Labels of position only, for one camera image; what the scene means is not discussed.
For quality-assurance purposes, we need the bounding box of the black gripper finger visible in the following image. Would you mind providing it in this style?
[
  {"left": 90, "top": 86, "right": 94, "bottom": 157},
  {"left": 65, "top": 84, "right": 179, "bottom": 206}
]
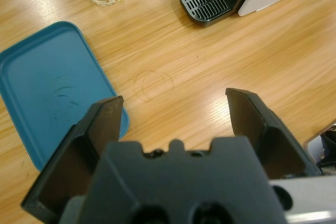
[
  {"left": 20, "top": 95, "right": 124, "bottom": 222},
  {"left": 225, "top": 87, "right": 323, "bottom": 180}
]

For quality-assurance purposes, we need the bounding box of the teal plastic tray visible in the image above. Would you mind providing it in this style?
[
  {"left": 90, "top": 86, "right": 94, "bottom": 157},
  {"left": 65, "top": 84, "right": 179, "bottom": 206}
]
[{"left": 0, "top": 20, "right": 131, "bottom": 174}]

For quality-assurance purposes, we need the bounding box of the metal grille drip tray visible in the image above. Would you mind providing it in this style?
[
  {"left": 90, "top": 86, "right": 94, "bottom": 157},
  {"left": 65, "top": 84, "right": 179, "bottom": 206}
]
[{"left": 179, "top": 0, "right": 237, "bottom": 27}]

